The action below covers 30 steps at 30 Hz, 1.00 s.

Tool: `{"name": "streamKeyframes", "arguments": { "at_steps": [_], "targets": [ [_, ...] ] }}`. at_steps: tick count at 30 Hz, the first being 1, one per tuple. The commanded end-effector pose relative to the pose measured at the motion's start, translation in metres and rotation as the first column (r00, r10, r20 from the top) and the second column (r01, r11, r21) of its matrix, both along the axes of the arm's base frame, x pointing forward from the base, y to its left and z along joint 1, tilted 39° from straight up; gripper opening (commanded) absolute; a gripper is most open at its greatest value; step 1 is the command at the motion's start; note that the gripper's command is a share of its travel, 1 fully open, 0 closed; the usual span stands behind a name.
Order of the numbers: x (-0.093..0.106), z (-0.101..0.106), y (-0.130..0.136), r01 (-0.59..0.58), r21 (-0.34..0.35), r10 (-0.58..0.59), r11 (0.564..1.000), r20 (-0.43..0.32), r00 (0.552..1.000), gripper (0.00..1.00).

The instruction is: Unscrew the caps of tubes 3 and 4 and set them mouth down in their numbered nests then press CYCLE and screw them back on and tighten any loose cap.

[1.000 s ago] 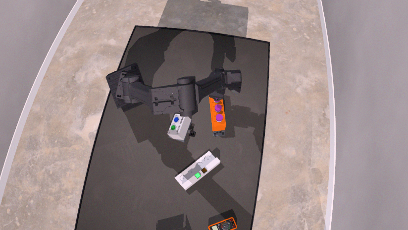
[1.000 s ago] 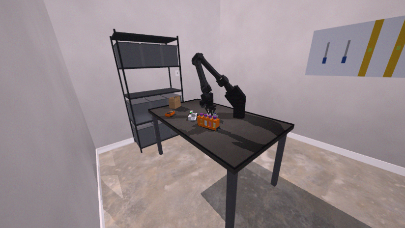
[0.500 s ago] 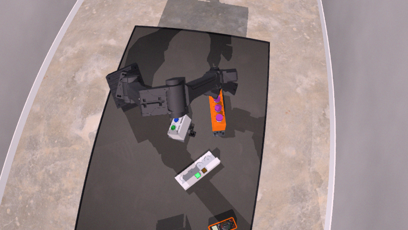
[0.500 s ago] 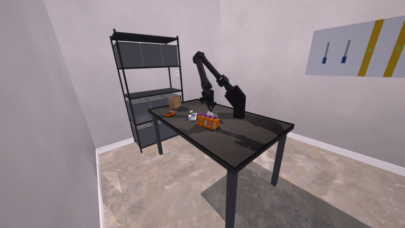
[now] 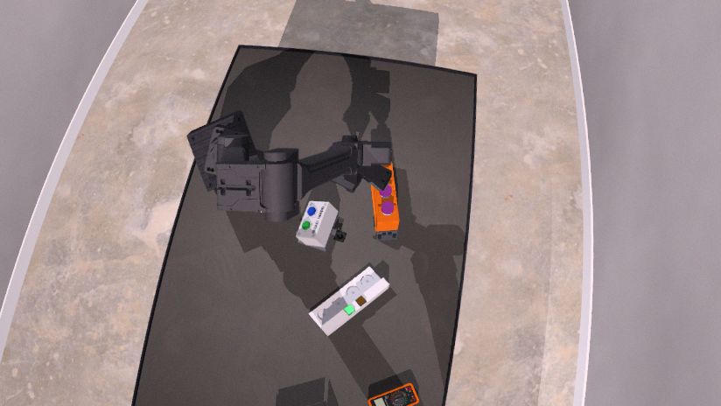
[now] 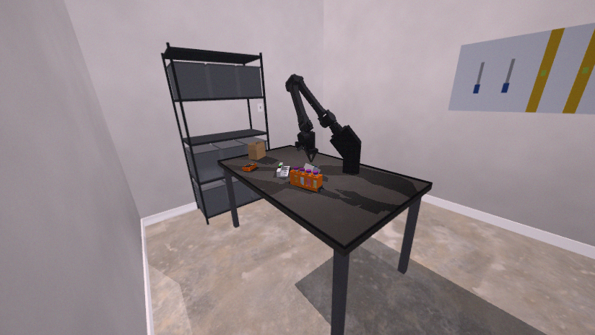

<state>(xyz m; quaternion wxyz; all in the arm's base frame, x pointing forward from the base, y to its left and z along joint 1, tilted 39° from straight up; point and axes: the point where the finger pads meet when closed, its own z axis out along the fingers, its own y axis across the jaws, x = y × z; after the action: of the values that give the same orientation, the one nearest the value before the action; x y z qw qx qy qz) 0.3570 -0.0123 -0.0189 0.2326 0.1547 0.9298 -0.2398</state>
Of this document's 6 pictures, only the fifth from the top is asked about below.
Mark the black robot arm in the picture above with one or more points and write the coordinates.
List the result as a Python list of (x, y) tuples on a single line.
[(282, 178)]

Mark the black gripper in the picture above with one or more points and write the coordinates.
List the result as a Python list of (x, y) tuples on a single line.
[(350, 187)]

